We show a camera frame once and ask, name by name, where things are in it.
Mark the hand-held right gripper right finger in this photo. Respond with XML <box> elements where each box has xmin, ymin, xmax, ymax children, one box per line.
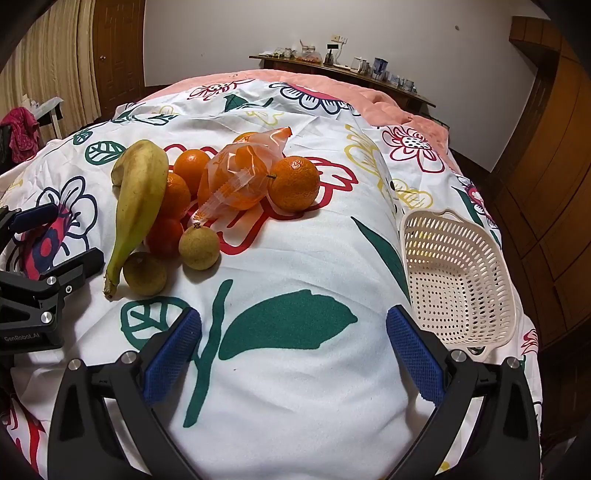
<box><xmin>385</xmin><ymin>305</ymin><xmax>541</xmax><ymax>480</ymax></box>

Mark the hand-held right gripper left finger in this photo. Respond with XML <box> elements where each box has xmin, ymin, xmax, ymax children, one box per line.
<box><xmin>47</xmin><ymin>306</ymin><xmax>204</xmax><ymax>480</ymax></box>

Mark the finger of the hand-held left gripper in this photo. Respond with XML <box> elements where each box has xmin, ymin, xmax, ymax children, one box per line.
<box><xmin>0</xmin><ymin>247</ymin><xmax>106</xmax><ymax>324</ymax></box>
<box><xmin>0</xmin><ymin>202</ymin><xmax>60</xmax><ymax>259</ymax></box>

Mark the yellow-brown kiwi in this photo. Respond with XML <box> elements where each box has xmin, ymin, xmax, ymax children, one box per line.
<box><xmin>179</xmin><ymin>222</ymin><xmax>220</xmax><ymax>271</ymax></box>
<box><xmin>123</xmin><ymin>251</ymin><xmax>167</xmax><ymax>296</ymax></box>

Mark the white plastic basket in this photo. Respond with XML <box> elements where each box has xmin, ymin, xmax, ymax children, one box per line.
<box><xmin>399</xmin><ymin>210</ymin><xmax>517</xmax><ymax>360</ymax></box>

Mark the red tomato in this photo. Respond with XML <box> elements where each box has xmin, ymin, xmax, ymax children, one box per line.
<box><xmin>145</xmin><ymin>216</ymin><xmax>184</xmax><ymax>259</ymax></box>

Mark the yellow banana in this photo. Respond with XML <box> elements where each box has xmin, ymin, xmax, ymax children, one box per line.
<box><xmin>104</xmin><ymin>139</ymin><xmax>170</xmax><ymax>300</ymax></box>

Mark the red cloth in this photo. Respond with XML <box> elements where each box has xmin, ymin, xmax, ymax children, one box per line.
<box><xmin>0</xmin><ymin>107</ymin><xmax>40</xmax><ymax>163</ymax></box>

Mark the white table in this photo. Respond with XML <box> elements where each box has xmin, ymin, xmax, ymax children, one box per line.
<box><xmin>25</xmin><ymin>97</ymin><xmax>65</xmax><ymax>139</ymax></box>

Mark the white floral blanket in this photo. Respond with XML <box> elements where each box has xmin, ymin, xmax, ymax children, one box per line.
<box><xmin>0</xmin><ymin>76</ymin><xmax>543</xmax><ymax>480</ymax></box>

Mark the beige curtain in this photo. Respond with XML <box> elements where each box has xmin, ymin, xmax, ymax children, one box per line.
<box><xmin>0</xmin><ymin>0</ymin><xmax>100</xmax><ymax>153</ymax></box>

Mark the wooden door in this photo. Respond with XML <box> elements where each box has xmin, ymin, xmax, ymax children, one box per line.
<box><xmin>92</xmin><ymin>0</ymin><xmax>147</xmax><ymax>121</ymax></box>

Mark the wooden wardrobe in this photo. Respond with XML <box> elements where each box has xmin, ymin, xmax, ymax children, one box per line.
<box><xmin>489</xmin><ymin>16</ymin><xmax>591</xmax><ymax>324</ymax></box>

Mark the pink blanket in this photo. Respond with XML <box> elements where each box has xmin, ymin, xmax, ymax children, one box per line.
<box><xmin>139</xmin><ymin>69</ymin><xmax>451</xmax><ymax>153</ymax></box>

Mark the wooden sideboard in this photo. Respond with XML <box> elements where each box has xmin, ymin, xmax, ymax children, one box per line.
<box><xmin>249</xmin><ymin>54</ymin><xmax>437</xmax><ymax>109</ymax></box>

